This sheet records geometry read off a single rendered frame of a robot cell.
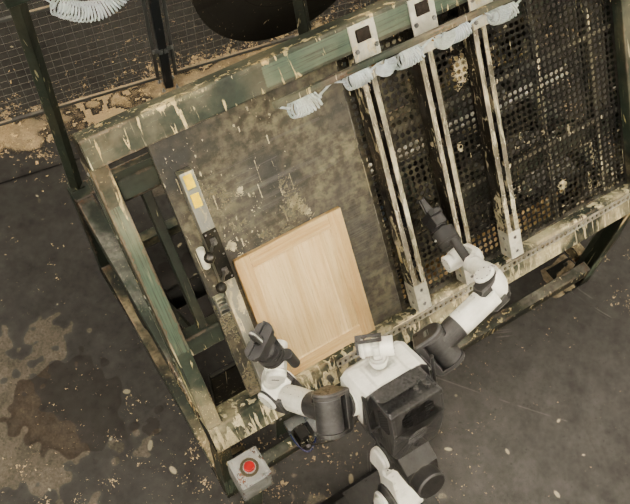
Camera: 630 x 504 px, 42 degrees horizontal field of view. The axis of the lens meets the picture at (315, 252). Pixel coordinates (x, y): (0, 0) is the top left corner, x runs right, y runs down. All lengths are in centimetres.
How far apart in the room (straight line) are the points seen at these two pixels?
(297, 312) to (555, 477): 168
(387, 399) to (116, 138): 115
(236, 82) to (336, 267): 85
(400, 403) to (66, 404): 205
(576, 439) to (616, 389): 35
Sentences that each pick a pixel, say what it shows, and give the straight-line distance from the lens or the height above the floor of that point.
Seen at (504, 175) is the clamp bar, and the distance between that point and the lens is 334.
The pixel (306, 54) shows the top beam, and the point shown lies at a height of 191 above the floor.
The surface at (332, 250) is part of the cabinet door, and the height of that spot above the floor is 124.
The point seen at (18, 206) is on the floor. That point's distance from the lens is 483.
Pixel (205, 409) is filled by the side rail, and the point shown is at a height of 99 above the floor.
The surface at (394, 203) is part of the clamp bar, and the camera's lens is 305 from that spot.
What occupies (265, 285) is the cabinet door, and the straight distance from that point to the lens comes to 297.
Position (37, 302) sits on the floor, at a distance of 450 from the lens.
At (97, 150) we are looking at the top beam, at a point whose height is 190.
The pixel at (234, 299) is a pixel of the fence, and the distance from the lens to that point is 291.
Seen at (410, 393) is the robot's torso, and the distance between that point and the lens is 266.
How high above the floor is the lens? 387
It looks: 60 degrees down
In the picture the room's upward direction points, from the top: 4 degrees clockwise
